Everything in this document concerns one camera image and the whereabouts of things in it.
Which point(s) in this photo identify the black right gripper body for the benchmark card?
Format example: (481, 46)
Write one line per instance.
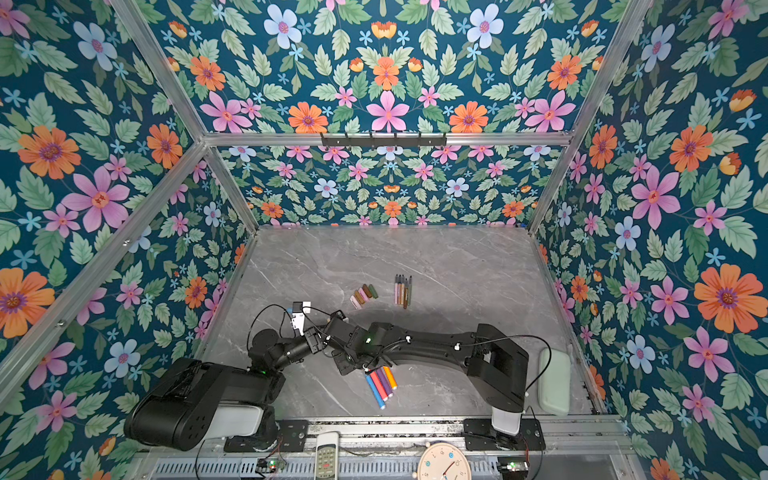
(346, 363)

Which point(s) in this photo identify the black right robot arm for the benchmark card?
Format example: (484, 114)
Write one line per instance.
(493, 362)

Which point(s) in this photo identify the orange highlighter pen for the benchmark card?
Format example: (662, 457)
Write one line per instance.
(390, 378)

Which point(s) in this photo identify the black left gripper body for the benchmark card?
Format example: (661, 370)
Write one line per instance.
(314, 348)

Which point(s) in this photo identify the right small circuit board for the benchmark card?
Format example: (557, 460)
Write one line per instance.
(512, 468)

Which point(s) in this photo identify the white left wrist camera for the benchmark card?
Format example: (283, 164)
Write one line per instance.
(299, 312)

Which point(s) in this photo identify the black hook rail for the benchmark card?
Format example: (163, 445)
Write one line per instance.
(371, 140)

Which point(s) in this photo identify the small circuit board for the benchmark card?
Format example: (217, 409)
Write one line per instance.
(512, 468)
(270, 466)

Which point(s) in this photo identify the pink marker pen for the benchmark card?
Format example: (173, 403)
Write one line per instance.
(379, 386)

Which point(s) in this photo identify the brown pen tan cap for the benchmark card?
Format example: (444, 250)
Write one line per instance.
(405, 285)

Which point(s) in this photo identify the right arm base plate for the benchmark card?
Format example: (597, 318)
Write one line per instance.
(479, 435)

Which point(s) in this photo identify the white remote control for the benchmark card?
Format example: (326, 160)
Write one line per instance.
(327, 456)

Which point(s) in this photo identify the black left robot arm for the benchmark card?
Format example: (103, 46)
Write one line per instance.
(196, 401)

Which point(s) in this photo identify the round pink clock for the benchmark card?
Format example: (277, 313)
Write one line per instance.
(443, 461)

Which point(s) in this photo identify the purple marker pen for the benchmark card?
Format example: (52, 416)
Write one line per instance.
(384, 380)

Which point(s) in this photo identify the blue marker pen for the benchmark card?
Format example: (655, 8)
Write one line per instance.
(375, 391)

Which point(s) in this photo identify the left small circuit board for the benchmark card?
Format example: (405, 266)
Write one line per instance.
(270, 466)

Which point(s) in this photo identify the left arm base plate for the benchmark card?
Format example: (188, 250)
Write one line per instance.
(291, 435)

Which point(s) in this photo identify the pale green adapter box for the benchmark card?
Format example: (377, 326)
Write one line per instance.
(553, 386)

